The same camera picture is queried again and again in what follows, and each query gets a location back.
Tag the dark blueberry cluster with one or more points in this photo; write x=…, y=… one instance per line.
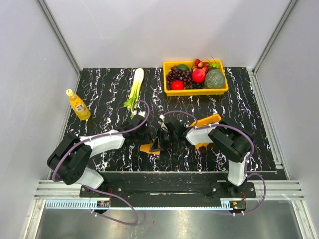
x=194, y=86

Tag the green apple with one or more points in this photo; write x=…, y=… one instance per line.
x=214, y=65

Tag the red apple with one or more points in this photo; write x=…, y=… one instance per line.
x=177, y=85

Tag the white cable duct strip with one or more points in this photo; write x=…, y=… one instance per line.
x=217, y=205

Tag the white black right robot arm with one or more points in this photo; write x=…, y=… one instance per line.
x=233, y=141

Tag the orange leather card holder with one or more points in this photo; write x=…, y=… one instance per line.
x=146, y=148

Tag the purple grape bunch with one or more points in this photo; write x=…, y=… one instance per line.
x=177, y=74

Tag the green white celery stalk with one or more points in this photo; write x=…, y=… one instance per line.
x=135, y=91

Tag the green netted melon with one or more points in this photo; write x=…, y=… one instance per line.
x=214, y=79

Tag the green lime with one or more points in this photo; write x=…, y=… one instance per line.
x=183, y=67

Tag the small yellow plastic bin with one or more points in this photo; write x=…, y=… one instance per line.
x=204, y=124

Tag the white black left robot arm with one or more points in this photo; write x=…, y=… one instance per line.
x=69, y=161

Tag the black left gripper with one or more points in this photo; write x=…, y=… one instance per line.
x=147, y=131

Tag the yellow fruit tray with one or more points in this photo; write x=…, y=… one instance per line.
x=193, y=92

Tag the red cherry cluster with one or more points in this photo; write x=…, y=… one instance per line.
x=203, y=65

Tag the yellow juice bottle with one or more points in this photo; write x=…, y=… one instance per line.
x=78, y=105

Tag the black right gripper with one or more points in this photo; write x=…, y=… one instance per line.
x=155, y=146

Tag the red pomegranate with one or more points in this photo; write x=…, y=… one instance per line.
x=198, y=76

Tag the aluminium rail frame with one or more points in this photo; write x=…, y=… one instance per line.
x=105, y=87

